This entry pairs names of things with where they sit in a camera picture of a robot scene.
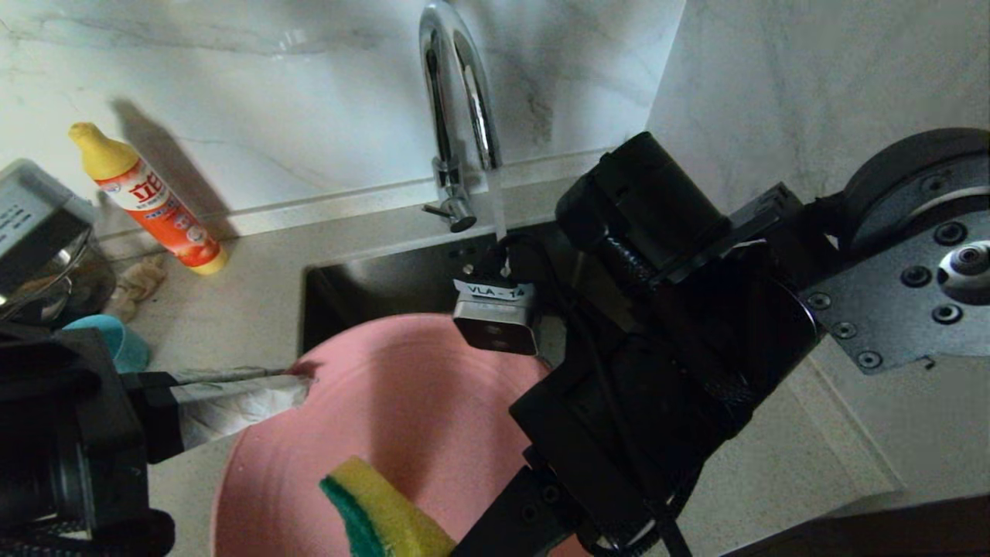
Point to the stainless steel sink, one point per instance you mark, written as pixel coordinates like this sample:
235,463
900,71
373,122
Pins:
371,286

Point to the pink plate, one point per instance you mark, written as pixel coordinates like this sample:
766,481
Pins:
387,402

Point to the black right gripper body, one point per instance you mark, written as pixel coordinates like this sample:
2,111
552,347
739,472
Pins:
665,387

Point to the crumpled white cloth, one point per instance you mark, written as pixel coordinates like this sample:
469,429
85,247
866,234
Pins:
139,286

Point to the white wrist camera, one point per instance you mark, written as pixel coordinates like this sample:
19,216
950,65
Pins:
495,325
39,224

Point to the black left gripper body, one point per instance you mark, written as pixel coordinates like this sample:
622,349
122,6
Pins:
62,433

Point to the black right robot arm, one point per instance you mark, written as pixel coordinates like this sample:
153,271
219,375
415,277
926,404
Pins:
642,193

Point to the grey robot torso plate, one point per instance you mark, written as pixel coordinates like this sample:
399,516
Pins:
897,309

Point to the chrome gooseneck faucet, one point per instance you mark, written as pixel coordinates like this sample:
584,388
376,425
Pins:
437,116

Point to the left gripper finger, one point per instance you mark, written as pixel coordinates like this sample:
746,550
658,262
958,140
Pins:
232,377
240,406

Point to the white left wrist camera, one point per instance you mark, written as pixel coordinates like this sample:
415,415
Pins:
39,224

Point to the orange dish soap bottle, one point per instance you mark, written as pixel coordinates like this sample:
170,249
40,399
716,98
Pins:
166,220

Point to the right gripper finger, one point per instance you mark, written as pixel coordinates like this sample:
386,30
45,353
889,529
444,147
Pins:
526,518

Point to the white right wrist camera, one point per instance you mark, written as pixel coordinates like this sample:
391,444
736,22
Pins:
495,325

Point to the teal bowl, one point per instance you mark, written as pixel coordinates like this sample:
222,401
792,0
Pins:
124,344

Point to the yellow green sponge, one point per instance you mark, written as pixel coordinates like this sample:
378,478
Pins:
387,518

